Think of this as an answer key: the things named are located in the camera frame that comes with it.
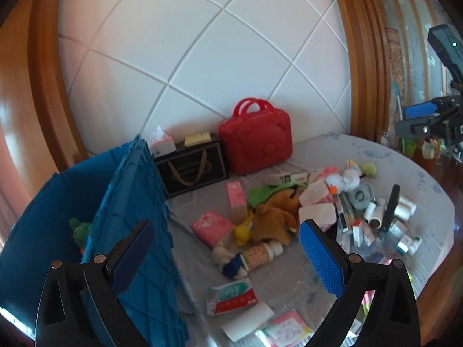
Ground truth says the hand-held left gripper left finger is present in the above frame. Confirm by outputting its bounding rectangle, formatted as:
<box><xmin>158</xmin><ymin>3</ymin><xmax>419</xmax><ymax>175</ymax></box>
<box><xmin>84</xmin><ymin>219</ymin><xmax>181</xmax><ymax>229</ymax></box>
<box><xmin>35</xmin><ymin>219</ymin><xmax>156</xmax><ymax>347</ymax></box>

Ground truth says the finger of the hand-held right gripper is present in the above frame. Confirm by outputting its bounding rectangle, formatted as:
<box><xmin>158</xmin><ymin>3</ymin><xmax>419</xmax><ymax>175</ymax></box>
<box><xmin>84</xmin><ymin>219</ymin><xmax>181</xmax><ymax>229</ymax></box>
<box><xmin>395</xmin><ymin>115</ymin><xmax>447</xmax><ymax>139</ymax></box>
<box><xmin>404</xmin><ymin>101</ymin><xmax>440</xmax><ymax>120</ymax></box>

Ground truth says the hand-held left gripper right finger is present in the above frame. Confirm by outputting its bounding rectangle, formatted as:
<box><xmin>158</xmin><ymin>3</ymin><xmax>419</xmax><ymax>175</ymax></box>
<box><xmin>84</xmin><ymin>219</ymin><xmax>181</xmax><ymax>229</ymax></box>
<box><xmin>299</xmin><ymin>219</ymin><xmax>422</xmax><ymax>347</ymax></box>

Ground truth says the white bottle orange label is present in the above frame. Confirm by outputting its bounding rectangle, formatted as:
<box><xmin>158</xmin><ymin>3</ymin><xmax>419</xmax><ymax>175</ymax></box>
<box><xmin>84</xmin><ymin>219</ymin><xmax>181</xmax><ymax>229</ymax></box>
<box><xmin>240</xmin><ymin>241</ymin><xmax>284</xmax><ymax>271</ymax></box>

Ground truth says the blue plastic storage crate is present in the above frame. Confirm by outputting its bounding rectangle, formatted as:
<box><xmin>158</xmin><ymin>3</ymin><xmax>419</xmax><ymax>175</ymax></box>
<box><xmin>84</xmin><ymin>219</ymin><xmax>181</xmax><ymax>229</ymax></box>
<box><xmin>0</xmin><ymin>134</ymin><xmax>190</xmax><ymax>347</ymax></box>

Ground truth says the pink patterned white packet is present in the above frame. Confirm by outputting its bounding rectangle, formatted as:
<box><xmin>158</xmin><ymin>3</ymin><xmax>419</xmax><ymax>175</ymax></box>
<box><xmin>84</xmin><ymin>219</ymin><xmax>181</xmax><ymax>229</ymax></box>
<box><xmin>255</xmin><ymin>309</ymin><xmax>315</xmax><ymax>347</ymax></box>

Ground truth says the white tissue pack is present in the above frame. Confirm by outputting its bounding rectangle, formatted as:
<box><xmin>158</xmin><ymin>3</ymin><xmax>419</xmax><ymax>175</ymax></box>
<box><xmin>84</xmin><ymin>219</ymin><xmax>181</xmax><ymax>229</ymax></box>
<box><xmin>298</xmin><ymin>181</ymin><xmax>331</xmax><ymax>206</ymax></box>
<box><xmin>298</xmin><ymin>202</ymin><xmax>337</xmax><ymax>230</ymax></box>

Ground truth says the pile of medicine boxes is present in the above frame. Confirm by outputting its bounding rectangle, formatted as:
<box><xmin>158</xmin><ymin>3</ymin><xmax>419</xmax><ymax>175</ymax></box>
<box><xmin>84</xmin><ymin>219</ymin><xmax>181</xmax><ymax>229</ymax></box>
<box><xmin>335</xmin><ymin>191</ymin><xmax>379</xmax><ymax>248</ymax></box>

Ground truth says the patterned hanging cloth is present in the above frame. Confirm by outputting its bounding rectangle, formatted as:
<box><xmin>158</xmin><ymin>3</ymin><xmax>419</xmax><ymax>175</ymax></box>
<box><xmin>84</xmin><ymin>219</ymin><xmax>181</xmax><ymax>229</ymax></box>
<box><xmin>383</xmin><ymin>27</ymin><xmax>404</xmax><ymax>131</ymax></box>

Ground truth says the dark green plush toy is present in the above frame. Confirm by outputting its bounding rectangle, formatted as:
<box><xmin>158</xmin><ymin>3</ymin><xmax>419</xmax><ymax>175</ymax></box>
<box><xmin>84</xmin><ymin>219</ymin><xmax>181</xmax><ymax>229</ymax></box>
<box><xmin>69</xmin><ymin>218</ymin><xmax>93</xmax><ymax>252</ymax></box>

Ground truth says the brown plush toy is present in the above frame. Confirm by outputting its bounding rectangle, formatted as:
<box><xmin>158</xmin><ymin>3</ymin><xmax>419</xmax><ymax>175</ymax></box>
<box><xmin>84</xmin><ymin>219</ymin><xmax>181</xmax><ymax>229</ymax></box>
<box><xmin>249</xmin><ymin>190</ymin><xmax>308</xmax><ymax>244</ymax></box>

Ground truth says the clear plastic bag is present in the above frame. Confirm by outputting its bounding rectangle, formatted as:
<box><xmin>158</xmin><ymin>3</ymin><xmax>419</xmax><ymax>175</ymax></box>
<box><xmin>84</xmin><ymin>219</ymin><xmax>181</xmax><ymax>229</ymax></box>
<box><xmin>338</xmin><ymin>231</ymin><xmax>398</xmax><ymax>264</ymax></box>

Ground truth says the white cylinder bottle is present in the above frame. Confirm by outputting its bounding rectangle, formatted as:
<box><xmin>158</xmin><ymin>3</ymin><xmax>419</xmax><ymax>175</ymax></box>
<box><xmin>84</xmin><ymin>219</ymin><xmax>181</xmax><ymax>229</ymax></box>
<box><xmin>363</xmin><ymin>198</ymin><xmax>387</xmax><ymax>230</ymax></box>

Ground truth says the white roll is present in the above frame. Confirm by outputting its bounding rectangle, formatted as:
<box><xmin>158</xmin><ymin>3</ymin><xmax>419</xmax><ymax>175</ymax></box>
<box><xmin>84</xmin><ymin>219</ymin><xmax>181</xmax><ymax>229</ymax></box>
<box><xmin>394</xmin><ymin>195</ymin><xmax>417</xmax><ymax>222</ymax></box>

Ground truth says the white goose plush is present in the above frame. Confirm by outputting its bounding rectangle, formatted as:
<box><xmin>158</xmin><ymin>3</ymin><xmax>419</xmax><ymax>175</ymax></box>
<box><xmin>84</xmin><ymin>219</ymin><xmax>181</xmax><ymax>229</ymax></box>
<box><xmin>325</xmin><ymin>169</ymin><xmax>362</xmax><ymax>194</ymax></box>

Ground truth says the black stick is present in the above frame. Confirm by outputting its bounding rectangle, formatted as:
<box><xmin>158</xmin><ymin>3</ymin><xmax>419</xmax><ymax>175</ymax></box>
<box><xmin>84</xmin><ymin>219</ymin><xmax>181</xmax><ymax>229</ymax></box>
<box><xmin>381</xmin><ymin>184</ymin><xmax>400</xmax><ymax>232</ymax></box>

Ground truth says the yellow plush toy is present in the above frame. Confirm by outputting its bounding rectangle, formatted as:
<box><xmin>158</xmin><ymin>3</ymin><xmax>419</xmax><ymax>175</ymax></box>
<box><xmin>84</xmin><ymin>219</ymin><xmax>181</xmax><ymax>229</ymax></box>
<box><xmin>234</xmin><ymin>215</ymin><xmax>256</xmax><ymax>244</ymax></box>

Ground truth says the pink tissue packet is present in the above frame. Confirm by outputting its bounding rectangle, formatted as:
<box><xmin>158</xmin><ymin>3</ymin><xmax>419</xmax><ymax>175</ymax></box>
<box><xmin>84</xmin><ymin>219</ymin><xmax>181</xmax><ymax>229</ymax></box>
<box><xmin>190</xmin><ymin>210</ymin><xmax>236</xmax><ymax>249</ymax></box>

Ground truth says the pale pink packet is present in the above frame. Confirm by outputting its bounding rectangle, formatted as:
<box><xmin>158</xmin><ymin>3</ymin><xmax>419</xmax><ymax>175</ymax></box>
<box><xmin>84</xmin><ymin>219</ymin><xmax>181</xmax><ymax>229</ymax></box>
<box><xmin>307</xmin><ymin>166</ymin><xmax>339</xmax><ymax>185</ymax></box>

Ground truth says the white green carton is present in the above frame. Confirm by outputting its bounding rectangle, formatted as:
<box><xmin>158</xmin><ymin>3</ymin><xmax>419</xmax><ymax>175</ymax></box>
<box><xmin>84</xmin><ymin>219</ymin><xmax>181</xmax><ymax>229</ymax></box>
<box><xmin>267</xmin><ymin>171</ymin><xmax>308</xmax><ymax>187</ymax></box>

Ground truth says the red green tissue packet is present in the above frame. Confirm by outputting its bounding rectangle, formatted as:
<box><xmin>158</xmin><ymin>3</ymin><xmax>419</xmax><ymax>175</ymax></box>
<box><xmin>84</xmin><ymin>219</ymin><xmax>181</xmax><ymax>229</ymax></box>
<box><xmin>206</xmin><ymin>278</ymin><xmax>259</xmax><ymax>317</ymax></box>

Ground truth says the white flat box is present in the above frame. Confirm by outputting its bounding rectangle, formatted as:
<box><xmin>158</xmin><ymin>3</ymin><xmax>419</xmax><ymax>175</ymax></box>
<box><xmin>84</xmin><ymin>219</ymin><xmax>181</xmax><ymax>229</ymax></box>
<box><xmin>221</xmin><ymin>302</ymin><xmax>274</xmax><ymax>342</ymax></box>

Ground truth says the black gift box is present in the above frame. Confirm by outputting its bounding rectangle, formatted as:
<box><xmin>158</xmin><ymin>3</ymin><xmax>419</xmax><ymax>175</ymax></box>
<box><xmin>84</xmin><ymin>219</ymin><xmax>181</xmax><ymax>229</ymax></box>
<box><xmin>154</xmin><ymin>134</ymin><xmax>229</xmax><ymax>199</ymax></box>

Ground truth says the pink tan tall box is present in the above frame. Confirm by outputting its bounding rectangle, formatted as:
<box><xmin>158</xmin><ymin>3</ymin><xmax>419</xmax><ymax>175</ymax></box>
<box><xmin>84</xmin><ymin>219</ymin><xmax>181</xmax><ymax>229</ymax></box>
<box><xmin>225</xmin><ymin>182</ymin><xmax>247</xmax><ymax>223</ymax></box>

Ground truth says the pink white tissue box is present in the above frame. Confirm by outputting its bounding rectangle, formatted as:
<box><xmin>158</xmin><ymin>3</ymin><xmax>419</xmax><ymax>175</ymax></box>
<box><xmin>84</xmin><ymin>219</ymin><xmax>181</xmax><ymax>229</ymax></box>
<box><xmin>148</xmin><ymin>126</ymin><xmax>177</xmax><ymax>157</ymax></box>

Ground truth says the red hard-shell carry case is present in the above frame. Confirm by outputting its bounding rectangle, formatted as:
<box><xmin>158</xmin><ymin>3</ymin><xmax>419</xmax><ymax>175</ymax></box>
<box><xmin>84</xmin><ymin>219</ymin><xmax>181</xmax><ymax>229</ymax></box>
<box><xmin>218</xmin><ymin>97</ymin><xmax>293</xmax><ymax>176</ymax></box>

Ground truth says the white padded headboard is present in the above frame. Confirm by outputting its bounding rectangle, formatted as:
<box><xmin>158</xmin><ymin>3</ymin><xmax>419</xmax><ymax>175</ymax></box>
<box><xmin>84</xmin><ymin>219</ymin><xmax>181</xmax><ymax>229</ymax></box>
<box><xmin>58</xmin><ymin>0</ymin><xmax>353</xmax><ymax>145</ymax></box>

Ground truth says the wooden headboard frame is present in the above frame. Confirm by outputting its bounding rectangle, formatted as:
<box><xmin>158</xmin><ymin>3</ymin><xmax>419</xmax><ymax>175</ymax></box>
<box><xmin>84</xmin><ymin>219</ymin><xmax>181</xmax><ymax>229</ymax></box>
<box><xmin>0</xmin><ymin>0</ymin><xmax>398</xmax><ymax>225</ymax></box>

